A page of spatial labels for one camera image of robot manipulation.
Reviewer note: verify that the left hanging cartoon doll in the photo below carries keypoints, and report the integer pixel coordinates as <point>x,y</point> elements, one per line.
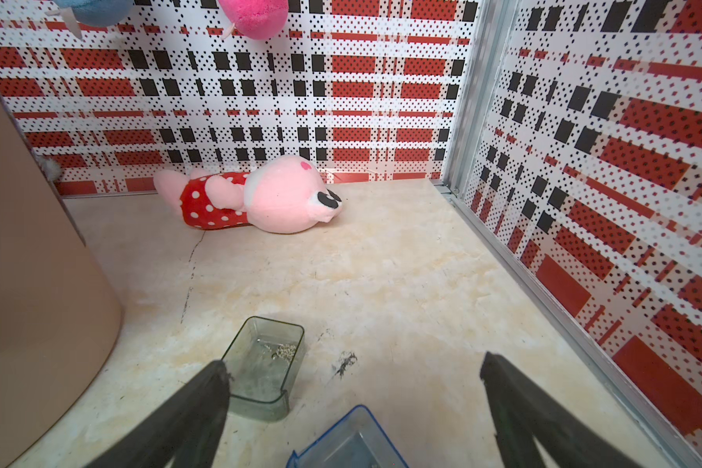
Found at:
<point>93,13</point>

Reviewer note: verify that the pink plush toy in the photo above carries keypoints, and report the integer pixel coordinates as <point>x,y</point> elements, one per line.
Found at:
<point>286,196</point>

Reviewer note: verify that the hanging cartoon doll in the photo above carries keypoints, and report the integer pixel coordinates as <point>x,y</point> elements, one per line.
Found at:
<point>93,13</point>
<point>256,19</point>

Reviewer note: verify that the right hanging cartoon doll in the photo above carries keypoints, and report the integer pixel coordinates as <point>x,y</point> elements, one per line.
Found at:
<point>256,19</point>

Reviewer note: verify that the tan trash bin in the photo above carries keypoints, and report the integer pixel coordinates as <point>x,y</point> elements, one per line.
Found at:
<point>59,317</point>

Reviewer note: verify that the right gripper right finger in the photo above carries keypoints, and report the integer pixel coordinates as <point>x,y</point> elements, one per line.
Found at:
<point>526,418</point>

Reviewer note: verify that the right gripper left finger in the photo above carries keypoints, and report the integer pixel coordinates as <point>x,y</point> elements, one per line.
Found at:
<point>183,432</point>

